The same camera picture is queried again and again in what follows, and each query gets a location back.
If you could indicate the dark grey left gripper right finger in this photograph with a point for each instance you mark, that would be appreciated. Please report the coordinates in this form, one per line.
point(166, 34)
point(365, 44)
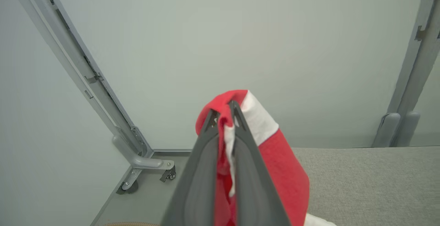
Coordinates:
point(254, 184)

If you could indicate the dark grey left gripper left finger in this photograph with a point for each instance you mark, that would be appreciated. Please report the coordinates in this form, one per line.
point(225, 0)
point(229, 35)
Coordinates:
point(196, 184)

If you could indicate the red shorts with white trim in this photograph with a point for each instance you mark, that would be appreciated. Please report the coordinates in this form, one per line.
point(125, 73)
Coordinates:
point(282, 171)

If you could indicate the black caster wheel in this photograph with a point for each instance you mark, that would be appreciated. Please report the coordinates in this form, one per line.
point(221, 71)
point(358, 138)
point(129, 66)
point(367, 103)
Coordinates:
point(168, 175)

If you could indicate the grey partition post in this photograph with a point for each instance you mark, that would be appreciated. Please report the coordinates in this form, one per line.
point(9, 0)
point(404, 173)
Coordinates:
point(386, 129)
point(409, 128)

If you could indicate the grey partition frame with foot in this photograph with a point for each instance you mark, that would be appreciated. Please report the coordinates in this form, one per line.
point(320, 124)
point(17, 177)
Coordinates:
point(80, 73)

